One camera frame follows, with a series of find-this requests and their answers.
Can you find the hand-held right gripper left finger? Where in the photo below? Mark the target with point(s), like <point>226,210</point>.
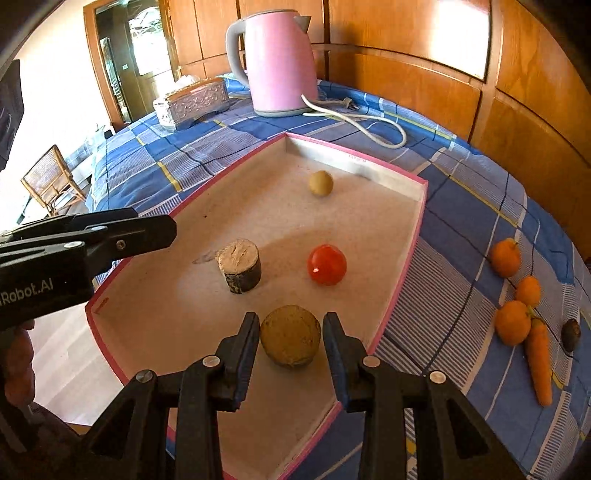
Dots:
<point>242,369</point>

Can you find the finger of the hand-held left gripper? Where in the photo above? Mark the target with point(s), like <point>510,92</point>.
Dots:
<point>138,233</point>
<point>83,220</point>

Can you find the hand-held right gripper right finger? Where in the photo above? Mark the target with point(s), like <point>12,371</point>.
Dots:
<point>338,369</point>

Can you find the round brown fruit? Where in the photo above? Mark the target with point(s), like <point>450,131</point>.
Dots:
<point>290,337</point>

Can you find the pink-edged cardboard tray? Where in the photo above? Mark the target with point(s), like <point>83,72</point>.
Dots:
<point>184,323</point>

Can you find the orange tangerine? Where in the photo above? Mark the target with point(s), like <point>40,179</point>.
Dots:
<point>527,290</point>
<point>512,323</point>
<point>505,257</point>

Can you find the orange carrot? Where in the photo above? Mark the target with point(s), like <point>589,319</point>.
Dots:
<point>539,364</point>

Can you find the dark purple round fruit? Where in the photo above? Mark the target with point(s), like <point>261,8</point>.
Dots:
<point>571,334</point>

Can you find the person's left hand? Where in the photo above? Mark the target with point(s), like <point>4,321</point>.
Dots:
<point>18,369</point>

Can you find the rattan wooden chair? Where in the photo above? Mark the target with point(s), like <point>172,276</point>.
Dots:
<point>46,173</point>

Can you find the pale-faced cut stem chunk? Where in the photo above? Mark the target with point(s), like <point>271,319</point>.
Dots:
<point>240,267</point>

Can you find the red tomato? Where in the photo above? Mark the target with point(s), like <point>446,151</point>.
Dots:
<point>327,264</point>

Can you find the silver embossed tissue box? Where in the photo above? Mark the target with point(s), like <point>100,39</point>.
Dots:
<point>198,104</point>

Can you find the wooden doorway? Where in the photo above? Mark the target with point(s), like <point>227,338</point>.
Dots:
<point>92,46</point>

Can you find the blue plaid tablecloth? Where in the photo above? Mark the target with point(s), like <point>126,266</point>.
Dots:
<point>461,230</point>

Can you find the small round tan fruit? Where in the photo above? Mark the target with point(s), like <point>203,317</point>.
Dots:
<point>321,183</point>

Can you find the pink electric kettle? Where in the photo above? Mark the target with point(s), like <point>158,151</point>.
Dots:
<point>277,64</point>

